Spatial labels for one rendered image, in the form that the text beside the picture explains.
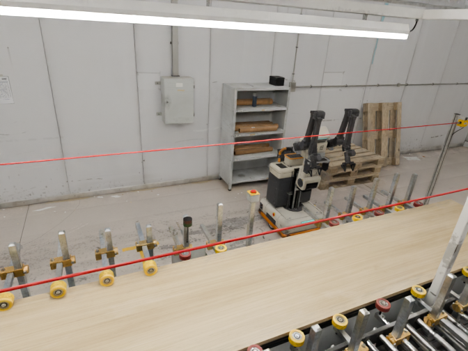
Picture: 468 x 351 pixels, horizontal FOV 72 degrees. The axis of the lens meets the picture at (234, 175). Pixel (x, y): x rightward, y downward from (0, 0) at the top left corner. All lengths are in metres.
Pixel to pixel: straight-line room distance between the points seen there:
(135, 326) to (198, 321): 0.32
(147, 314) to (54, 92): 3.26
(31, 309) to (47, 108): 2.95
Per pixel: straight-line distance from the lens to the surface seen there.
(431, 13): 2.30
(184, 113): 4.53
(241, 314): 1.90
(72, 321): 1.98
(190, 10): 1.50
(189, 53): 4.66
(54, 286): 2.08
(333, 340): 2.23
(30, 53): 4.50
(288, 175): 3.91
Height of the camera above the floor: 2.31
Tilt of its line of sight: 25 degrees down
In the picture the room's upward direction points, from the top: 4 degrees clockwise
